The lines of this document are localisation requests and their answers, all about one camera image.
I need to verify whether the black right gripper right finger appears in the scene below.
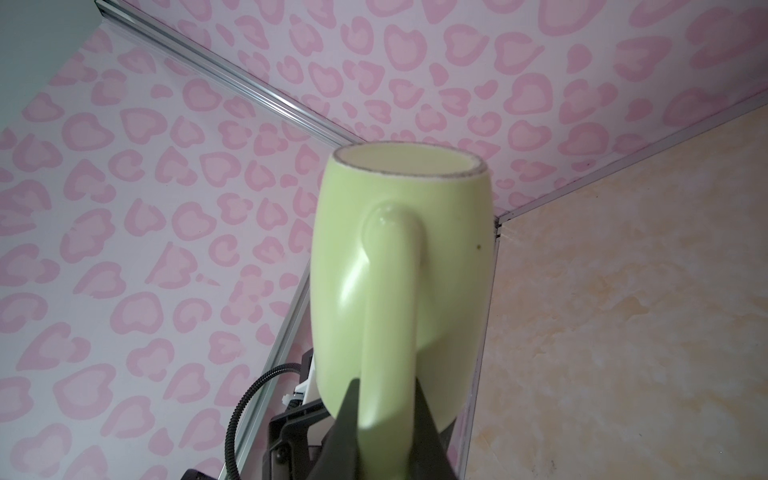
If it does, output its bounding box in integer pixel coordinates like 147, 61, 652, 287
407, 380, 457, 480

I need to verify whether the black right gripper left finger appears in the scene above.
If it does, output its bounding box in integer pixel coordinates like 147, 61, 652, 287
320, 379, 360, 480

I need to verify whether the light green ceramic mug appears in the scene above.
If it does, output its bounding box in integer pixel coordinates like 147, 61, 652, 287
310, 142, 495, 479

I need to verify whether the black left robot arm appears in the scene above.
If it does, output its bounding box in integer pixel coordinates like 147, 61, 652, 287
257, 349, 332, 479

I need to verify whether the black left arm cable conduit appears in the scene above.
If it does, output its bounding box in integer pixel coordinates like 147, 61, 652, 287
224, 362, 304, 480

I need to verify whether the aluminium diagonal frame bar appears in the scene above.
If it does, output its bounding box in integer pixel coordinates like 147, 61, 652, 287
218, 267, 310, 479

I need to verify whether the aluminium corner frame post left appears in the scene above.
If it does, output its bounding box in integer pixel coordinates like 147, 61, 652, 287
95, 1, 364, 147

